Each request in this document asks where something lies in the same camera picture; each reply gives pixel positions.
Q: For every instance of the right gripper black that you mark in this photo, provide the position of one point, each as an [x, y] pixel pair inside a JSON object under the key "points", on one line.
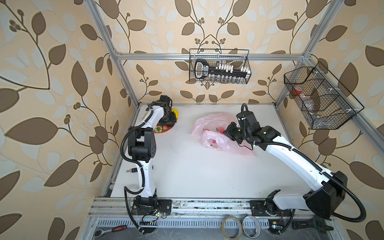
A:
{"points": [[228, 131]]}

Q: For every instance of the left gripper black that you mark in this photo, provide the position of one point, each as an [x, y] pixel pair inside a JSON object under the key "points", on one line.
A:
{"points": [[173, 119]]}

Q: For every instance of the yellow lemon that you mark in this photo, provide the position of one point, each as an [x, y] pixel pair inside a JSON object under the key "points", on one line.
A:
{"points": [[176, 113]]}

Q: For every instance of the pink plastic bag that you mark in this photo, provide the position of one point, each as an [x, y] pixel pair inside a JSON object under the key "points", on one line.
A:
{"points": [[210, 130]]}

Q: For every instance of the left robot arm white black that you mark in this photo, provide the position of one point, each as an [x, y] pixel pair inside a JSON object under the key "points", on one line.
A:
{"points": [[139, 147]]}

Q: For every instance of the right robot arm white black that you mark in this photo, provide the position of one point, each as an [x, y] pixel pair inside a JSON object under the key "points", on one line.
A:
{"points": [[327, 189]]}

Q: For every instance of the pink fruit plate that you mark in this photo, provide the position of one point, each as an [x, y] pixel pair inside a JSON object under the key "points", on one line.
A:
{"points": [[158, 128]]}

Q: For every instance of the orange black screwdriver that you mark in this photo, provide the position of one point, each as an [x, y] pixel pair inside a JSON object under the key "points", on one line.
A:
{"points": [[133, 170]]}

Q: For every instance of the black socket tool set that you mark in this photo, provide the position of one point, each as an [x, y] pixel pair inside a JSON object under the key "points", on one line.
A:
{"points": [[202, 69]]}

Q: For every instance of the red capped plastic bottle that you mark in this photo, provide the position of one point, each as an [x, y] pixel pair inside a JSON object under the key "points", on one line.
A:
{"points": [[299, 92]]}

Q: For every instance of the tape roll right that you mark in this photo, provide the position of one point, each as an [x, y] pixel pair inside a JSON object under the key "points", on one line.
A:
{"points": [[251, 227]]}

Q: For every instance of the tape roll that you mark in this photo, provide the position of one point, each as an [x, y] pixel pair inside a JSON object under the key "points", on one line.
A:
{"points": [[251, 227], [231, 223]]}

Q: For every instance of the tape roll left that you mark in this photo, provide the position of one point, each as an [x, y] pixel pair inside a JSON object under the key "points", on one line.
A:
{"points": [[231, 223]]}

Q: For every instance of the black adjustable wrench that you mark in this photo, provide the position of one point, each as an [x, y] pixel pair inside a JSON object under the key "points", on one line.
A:
{"points": [[316, 223]]}

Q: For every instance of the black wire basket centre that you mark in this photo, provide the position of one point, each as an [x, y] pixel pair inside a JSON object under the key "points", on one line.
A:
{"points": [[235, 57]]}

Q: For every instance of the black wire basket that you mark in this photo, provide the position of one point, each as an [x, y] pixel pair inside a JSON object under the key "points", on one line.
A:
{"points": [[235, 57], [330, 102]]}

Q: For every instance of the black wire basket right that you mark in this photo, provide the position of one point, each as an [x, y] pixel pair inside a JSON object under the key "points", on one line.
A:
{"points": [[330, 102]]}

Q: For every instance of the red handled ratchet wrench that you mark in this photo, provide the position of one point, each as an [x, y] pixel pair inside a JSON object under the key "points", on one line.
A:
{"points": [[100, 232]]}

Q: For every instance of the aluminium frame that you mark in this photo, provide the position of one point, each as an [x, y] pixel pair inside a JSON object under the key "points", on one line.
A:
{"points": [[117, 57]]}

